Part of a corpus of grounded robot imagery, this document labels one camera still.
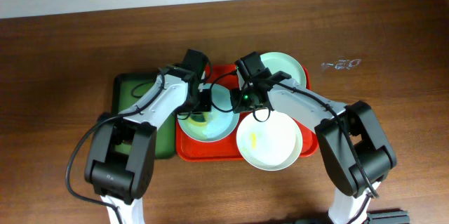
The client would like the light blue plate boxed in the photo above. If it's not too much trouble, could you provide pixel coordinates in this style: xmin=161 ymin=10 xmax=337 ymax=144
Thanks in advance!
xmin=177 ymin=84 xmax=240 ymax=143

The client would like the mint green plate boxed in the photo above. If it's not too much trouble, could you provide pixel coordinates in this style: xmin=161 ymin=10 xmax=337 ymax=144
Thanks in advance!
xmin=260 ymin=52 xmax=308 ymax=87

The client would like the white plate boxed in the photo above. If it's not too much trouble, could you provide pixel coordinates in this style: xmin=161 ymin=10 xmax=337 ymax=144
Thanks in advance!
xmin=236 ymin=110 xmax=303 ymax=171

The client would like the green yellow sponge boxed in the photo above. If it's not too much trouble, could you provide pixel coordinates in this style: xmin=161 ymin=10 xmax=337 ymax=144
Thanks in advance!
xmin=188 ymin=112 xmax=208 ymax=126

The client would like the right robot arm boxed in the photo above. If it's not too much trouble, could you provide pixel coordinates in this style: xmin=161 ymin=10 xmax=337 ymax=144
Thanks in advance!
xmin=231 ymin=52 xmax=410 ymax=223

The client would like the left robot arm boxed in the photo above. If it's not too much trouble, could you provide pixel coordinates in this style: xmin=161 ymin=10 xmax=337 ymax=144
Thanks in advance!
xmin=82 ymin=49 xmax=210 ymax=223

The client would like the dark green soapy tray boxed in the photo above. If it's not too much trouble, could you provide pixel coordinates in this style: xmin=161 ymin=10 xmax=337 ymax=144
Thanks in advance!
xmin=112 ymin=72 xmax=175 ymax=159

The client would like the red plastic tray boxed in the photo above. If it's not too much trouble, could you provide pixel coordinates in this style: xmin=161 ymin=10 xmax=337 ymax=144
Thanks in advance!
xmin=175 ymin=64 xmax=319 ymax=162

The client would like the right black cable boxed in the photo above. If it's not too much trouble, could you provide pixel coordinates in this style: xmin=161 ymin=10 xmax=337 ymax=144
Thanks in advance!
xmin=210 ymin=70 xmax=380 ymax=224

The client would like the grey aluminium base rail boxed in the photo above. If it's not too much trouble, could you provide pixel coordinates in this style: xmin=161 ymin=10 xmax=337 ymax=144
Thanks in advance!
xmin=290 ymin=209 xmax=412 ymax=224

